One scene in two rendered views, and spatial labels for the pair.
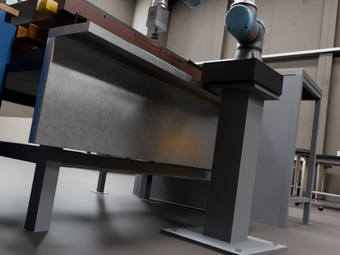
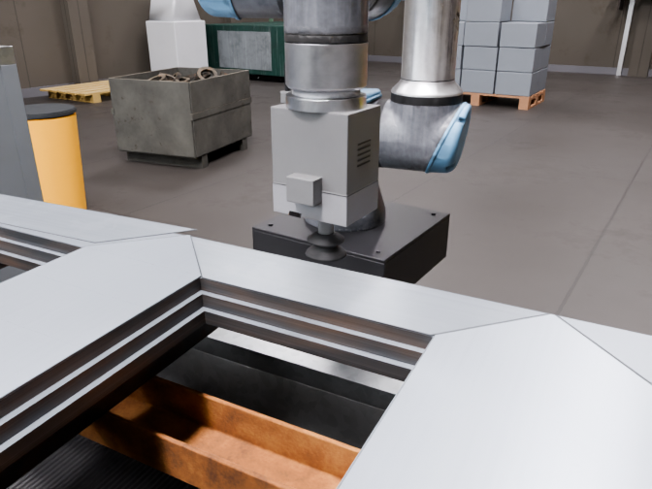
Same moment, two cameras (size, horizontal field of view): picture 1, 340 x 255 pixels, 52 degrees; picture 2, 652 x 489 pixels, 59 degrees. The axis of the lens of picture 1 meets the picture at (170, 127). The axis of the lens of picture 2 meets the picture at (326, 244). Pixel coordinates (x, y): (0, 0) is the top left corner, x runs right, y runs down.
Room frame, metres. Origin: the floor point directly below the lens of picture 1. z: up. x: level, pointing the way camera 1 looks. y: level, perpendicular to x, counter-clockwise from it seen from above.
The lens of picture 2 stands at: (1.76, 0.68, 1.14)
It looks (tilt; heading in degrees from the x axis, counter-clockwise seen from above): 23 degrees down; 261
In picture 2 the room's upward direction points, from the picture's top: straight up
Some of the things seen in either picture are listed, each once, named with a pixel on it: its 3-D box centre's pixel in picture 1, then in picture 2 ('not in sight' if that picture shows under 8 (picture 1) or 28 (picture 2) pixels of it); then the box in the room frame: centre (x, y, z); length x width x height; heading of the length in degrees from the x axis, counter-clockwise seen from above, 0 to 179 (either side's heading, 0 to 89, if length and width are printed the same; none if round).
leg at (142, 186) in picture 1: (150, 156); not in sight; (2.81, 0.12, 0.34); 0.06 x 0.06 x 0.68; 54
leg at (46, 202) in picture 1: (53, 136); not in sight; (1.28, 0.42, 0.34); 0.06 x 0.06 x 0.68; 54
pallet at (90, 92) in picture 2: not in sight; (106, 90); (3.46, -7.71, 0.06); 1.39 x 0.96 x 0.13; 48
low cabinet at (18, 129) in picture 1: (43, 140); not in sight; (8.57, 3.01, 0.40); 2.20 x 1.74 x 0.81; 48
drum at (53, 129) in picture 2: not in sight; (48, 162); (2.83, -2.75, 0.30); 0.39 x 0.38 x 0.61; 138
